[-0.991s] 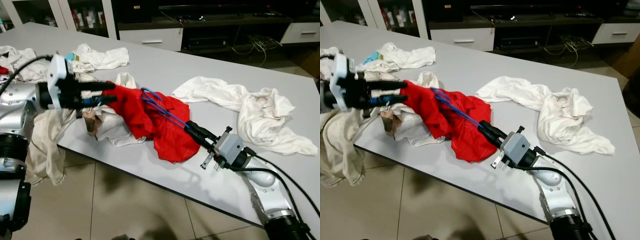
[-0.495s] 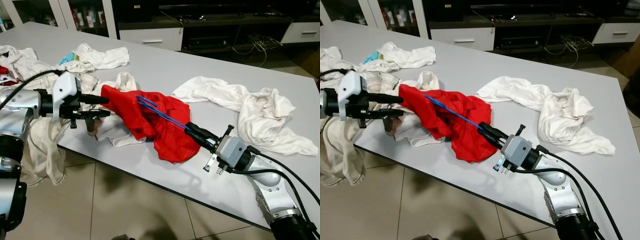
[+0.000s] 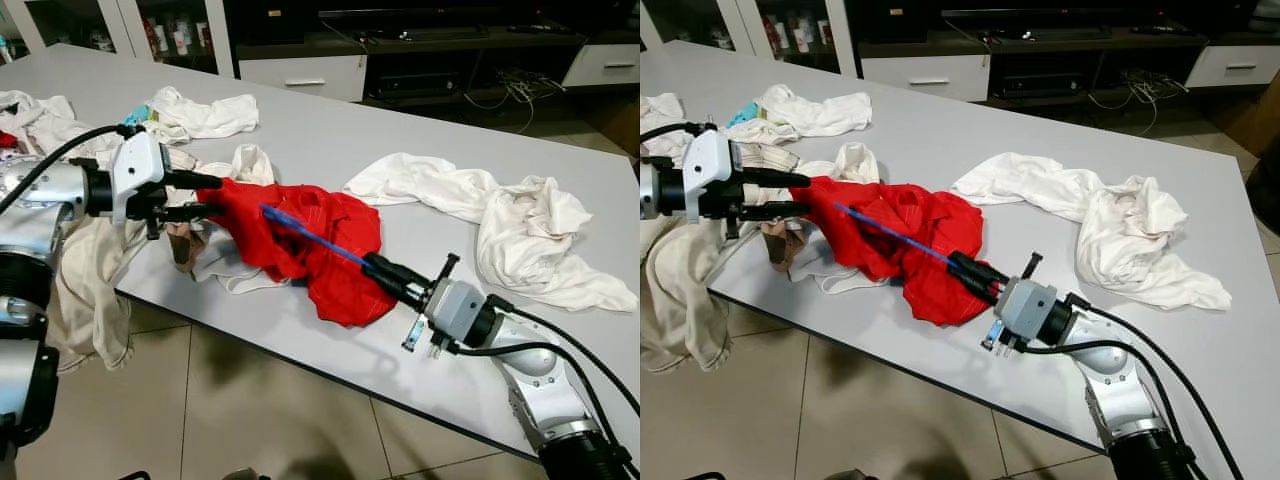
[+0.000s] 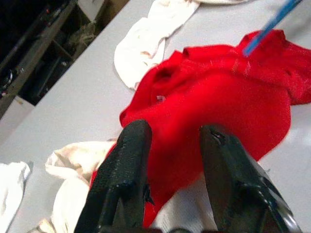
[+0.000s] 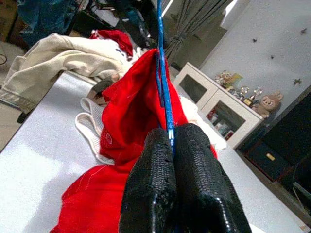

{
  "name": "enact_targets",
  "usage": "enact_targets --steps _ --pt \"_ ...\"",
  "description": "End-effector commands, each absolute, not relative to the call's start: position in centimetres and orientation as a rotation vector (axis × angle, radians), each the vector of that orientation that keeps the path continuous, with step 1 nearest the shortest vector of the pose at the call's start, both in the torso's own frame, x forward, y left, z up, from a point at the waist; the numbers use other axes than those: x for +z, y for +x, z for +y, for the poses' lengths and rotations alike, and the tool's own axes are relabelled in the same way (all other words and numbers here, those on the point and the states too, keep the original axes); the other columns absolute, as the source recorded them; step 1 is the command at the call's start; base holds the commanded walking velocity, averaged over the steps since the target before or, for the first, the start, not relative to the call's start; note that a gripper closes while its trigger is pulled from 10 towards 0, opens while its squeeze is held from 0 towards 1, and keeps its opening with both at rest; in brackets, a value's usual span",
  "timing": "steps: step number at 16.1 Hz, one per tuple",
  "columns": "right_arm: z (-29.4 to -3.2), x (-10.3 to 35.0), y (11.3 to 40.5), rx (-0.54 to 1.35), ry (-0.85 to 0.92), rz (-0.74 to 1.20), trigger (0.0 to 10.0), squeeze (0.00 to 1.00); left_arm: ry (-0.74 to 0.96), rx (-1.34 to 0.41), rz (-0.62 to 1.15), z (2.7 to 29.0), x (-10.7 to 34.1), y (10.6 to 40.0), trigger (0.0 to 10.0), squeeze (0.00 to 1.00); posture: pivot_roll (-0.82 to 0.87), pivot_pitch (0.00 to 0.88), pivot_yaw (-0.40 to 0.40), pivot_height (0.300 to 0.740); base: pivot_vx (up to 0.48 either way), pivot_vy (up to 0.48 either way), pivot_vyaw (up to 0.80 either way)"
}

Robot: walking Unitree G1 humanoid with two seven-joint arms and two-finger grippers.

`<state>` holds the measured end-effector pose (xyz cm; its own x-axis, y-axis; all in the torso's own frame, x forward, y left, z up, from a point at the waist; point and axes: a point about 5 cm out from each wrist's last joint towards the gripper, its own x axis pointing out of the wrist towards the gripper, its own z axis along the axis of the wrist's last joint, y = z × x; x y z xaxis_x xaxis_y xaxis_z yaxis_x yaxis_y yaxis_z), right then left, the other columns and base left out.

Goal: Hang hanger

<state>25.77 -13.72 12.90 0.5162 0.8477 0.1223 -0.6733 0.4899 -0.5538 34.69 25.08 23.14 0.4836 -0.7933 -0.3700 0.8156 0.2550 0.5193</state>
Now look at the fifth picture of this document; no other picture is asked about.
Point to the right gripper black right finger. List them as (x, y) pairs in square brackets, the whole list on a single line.
[(204, 189)]

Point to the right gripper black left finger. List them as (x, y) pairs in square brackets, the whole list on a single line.
[(150, 184)]

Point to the red pinstripe garment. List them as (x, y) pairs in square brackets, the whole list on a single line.
[(131, 109)]

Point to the blue plastic hanger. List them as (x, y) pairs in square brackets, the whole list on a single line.
[(166, 97)]

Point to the white crumpled garment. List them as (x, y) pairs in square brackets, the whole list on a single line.
[(90, 126)]

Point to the white TV cabinet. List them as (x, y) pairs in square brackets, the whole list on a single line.
[(211, 97)]

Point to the small silver trophy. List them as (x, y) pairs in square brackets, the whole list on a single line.
[(257, 93), (244, 91)]

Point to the brown plush toy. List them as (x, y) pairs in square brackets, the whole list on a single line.
[(268, 103)]

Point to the colourful figurine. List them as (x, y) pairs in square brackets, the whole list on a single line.
[(228, 78)]

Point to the red jersey white print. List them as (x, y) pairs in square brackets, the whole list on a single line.
[(119, 40)]

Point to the beige jeans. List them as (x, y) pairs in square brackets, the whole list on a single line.
[(53, 63)]

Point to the grey curtain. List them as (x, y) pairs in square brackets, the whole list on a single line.
[(192, 26)]

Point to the blue denim garment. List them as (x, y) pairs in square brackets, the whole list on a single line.
[(46, 19)]

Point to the brown cardboard box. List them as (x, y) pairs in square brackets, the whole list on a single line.
[(7, 21)]

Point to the dark butterfly wall sticker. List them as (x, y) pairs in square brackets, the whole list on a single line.
[(254, 40), (303, 31), (297, 81), (272, 57)]

